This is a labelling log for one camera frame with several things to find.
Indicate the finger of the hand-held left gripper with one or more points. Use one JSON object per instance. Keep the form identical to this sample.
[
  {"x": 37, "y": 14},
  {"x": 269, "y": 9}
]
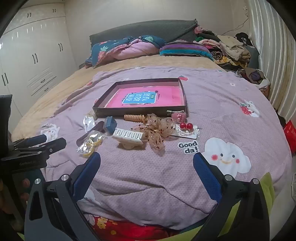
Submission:
[
  {"x": 55, "y": 144},
  {"x": 34, "y": 139}
]

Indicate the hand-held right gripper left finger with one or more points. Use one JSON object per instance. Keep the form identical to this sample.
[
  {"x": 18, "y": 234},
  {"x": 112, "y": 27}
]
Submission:
[{"x": 86, "y": 176}]

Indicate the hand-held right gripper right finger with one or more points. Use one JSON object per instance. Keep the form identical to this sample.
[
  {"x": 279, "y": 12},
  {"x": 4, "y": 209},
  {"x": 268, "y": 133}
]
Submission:
[{"x": 205, "y": 176}]

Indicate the bag of yellow rings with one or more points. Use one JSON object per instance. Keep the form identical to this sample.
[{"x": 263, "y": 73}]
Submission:
[{"x": 91, "y": 141}]

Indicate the clear packet with white card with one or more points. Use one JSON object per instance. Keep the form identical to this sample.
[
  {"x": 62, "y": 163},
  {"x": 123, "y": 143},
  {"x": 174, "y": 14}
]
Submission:
[{"x": 89, "y": 123}]

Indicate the dark red snap hair clip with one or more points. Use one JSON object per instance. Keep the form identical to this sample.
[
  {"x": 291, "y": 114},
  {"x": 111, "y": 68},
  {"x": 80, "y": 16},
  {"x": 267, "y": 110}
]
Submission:
[{"x": 97, "y": 127}]

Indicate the red cherry earrings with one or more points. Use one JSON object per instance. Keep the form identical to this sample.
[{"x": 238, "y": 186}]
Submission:
[{"x": 185, "y": 126}]

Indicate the blue small hair clip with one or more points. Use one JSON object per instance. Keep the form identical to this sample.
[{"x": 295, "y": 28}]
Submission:
[{"x": 109, "y": 124}]

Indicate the white claw hair clip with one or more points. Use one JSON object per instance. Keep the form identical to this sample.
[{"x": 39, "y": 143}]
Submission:
[{"x": 127, "y": 135}]

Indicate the pink fuzzy hair clip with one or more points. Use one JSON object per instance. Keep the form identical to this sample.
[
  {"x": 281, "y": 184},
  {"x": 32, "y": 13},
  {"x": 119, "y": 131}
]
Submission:
[{"x": 179, "y": 116}]

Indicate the dark cardboard box tray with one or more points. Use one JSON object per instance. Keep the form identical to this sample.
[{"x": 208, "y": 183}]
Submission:
[{"x": 138, "y": 112}]

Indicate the person's left hand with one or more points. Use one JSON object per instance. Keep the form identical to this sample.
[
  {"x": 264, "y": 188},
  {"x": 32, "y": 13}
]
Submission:
[{"x": 25, "y": 187}]

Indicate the purple printed blanket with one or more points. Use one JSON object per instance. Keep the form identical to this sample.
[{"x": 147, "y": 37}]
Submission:
[{"x": 150, "y": 173}]

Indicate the tan bedsheet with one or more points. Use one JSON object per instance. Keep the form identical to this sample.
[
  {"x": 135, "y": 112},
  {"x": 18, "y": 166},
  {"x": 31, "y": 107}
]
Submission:
[{"x": 69, "y": 85}]

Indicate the red floral blanket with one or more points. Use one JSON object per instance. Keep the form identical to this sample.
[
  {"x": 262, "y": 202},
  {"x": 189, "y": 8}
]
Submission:
[{"x": 138, "y": 229}]

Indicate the pink book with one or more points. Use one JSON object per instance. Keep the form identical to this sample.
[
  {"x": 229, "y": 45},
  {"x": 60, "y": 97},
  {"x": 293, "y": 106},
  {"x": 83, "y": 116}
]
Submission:
[{"x": 166, "y": 97}]

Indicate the red bag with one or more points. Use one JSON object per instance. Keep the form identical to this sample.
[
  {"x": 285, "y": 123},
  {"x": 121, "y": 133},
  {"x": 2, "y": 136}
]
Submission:
[{"x": 290, "y": 136}]

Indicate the white wardrobe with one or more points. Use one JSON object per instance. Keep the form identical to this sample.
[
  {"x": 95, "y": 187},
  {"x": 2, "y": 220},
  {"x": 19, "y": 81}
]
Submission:
[{"x": 34, "y": 46}]

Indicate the blue and pink strawberry quilt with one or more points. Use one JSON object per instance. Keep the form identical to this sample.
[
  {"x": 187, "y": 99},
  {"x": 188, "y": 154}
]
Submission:
[{"x": 104, "y": 49}]

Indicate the bag of clothes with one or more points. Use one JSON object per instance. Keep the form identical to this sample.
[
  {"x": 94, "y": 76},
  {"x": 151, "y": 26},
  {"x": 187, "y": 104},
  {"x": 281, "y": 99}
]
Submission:
[{"x": 254, "y": 76}]

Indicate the striped purple folded blanket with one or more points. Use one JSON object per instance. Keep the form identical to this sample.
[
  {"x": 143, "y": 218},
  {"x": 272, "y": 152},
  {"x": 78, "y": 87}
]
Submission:
[{"x": 185, "y": 49}]

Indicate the pile of clothes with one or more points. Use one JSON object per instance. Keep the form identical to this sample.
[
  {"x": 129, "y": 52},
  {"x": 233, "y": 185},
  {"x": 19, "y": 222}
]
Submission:
[{"x": 231, "y": 46}]

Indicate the white striped curtain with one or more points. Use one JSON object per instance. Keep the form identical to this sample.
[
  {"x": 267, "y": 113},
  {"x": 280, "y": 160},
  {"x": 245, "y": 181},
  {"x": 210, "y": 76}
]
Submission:
[{"x": 272, "y": 58}]

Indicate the grey headboard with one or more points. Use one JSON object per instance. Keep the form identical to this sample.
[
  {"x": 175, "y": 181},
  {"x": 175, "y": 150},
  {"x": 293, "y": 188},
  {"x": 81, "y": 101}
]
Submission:
[{"x": 150, "y": 29}]

